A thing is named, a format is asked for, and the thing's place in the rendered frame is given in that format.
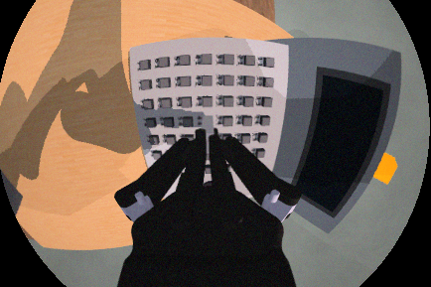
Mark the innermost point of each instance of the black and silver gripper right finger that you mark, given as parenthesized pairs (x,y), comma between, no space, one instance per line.
(273,194)

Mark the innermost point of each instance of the grey control console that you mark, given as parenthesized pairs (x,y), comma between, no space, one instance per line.
(342,100)

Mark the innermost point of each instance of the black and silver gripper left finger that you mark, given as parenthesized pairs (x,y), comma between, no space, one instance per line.
(150,188)

